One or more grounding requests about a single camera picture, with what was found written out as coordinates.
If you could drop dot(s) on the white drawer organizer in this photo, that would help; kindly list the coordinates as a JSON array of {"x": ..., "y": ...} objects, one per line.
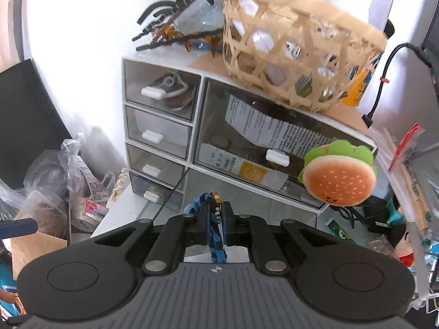
[{"x": 195, "y": 123}]

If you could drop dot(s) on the tortoiseshell hair claw clip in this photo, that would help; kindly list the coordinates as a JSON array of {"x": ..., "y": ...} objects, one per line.
[{"x": 192, "y": 39}]

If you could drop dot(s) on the wooden chopsticks pack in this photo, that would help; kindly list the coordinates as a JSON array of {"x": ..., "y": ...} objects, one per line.
[{"x": 413, "y": 192}]

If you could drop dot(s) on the green toothpaste tube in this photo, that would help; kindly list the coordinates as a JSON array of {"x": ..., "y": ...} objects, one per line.
[{"x": 339, "y": 231}]

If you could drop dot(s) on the white yellow box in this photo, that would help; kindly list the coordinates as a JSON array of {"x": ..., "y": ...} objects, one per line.
[{"x": 240, "y": 169}]

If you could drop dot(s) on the small red-zip plastic bag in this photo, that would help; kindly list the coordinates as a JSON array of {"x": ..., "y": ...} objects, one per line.
[{"x": 404, "y": 147}]

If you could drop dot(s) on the hamburger plush toy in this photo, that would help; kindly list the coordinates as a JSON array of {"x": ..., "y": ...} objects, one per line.
[{"x": 338, "y": 178}]

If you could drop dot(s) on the brown cardboard box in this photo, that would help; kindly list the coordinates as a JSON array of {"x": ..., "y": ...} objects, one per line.
[{"x": 37, "y": 250}]

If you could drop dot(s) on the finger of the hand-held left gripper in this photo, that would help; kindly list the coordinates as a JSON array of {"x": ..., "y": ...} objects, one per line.
[{"x": 20, "y": 227}]

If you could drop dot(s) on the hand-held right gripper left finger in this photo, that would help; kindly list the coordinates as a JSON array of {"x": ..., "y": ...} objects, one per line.
[{"x": 205, "y": 222}]

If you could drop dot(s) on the printed paper leaflet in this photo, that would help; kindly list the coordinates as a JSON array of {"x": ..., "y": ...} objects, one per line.
[{"x": 274, "y": 126}]

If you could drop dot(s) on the small clear drawer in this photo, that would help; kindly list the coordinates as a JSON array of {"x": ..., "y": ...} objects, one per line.
[
  {"x": 137, "y": 82},
  {"x": 140, "y": 157},
  {"x": 164, "y": 123},
  {"x": 142, "y": 185}
]

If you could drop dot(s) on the large clear drawer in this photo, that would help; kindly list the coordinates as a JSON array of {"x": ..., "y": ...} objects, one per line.
[{"x": 219, "y": 123}]

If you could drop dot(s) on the black hair claw clip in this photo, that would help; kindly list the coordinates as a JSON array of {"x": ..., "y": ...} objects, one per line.
[{"x": 161, "y": 13}]

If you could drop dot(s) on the clear snack bag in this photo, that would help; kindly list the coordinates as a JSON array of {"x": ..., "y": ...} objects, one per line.
[{"x": 384, "y": 246}]

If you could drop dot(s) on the woven bamboo basket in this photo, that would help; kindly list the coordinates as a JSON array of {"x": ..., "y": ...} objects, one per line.
[{"x": 295, "y": 51}]

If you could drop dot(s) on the grey nail file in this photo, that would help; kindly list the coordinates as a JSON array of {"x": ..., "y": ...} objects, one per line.
[{"x": 382, "y": 0}]

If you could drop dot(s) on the red white package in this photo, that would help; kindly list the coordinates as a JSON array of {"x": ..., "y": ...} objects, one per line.
[{"x": 94, "y": 207}]

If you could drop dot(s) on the pile of plastic bags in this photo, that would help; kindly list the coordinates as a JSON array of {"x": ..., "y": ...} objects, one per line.
[{"x": 48, "y": 178}]

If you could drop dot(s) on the yellow printed cup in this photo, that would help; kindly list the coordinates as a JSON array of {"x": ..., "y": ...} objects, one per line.
[{"x": 363, "y": 82}]

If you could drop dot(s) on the black laptop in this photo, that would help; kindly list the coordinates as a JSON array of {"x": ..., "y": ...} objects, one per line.
[{"x": 432, "y": 48}]

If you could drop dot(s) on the clear blue hair claw clip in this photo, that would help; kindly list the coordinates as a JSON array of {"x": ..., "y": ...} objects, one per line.
[{"x": 199, "y": 17}]

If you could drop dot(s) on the black flat panel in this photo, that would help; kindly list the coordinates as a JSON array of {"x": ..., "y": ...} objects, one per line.
[{"x": 31, "y": 120}]

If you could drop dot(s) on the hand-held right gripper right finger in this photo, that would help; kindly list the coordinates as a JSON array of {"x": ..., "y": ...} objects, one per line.
[{"x": 225, "y": 222}]

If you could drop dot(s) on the cartoon boy doll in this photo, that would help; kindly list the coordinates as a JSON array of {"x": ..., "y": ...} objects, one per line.
[{"x": 403, "y": 233}]

